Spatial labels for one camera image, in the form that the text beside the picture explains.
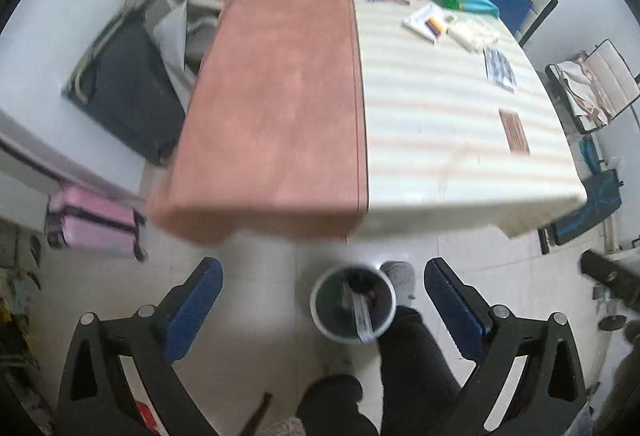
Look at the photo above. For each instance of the pink suitcase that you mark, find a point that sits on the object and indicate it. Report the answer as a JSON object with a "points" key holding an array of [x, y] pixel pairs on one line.
{"points": [[78, 218]]}

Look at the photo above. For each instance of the person's black trouser legs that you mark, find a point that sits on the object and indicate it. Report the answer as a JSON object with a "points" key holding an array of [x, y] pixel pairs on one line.
{"points": [[419, 389]]}

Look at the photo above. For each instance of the dark folding cot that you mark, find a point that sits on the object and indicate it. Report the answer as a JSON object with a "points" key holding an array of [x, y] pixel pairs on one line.
{"points": [[122, 84]]}

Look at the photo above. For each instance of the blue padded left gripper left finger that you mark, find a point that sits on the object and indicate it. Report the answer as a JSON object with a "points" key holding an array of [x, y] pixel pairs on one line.
{"points": [[181, 314]]}

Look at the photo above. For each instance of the striped cream tablecloth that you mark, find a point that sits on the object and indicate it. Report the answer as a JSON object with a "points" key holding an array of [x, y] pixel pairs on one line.
{"points": [[437, 155]]}

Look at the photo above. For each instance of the pink terracotta towel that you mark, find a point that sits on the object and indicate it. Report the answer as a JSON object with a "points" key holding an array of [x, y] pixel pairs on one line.
{"points": [[273, 139]]}

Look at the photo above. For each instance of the cream medicine box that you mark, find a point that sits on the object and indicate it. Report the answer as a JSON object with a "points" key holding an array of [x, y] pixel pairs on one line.
{"points": [[473, 35]]}

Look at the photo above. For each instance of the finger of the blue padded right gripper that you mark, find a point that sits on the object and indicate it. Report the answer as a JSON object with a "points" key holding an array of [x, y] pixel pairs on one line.
{"points": [[623, 283]]}

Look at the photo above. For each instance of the grey right slipper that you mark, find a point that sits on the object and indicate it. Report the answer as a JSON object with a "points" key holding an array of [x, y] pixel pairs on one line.
{"points": [[402, 276]]}

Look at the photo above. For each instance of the long white box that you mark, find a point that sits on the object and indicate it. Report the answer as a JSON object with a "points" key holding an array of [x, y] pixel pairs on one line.
{"points": [[363, 323]]}

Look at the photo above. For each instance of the brown leather patch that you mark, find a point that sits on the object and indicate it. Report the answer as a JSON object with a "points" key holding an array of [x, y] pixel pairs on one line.
{"points": [[515, 135]]}

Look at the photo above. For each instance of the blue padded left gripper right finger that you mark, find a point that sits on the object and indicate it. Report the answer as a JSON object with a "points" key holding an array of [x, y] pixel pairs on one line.
{"points": [[463, 310]]}

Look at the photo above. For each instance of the white cushioned chair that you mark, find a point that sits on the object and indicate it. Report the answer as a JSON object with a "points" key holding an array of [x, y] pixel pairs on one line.
{"points": [[594, 88]]}

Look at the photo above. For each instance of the white round trash bin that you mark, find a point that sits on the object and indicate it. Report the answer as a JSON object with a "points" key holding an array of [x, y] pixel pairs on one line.
{"points": [[331, 306]]}

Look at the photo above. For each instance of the silver pill blister pack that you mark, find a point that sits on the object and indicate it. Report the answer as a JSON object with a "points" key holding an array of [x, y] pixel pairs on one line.
{"points": [[498, 69]]}

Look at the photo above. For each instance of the grey cloth on cot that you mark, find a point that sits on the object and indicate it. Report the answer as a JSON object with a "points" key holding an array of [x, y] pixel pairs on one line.
{"points": [[183, 35]]}

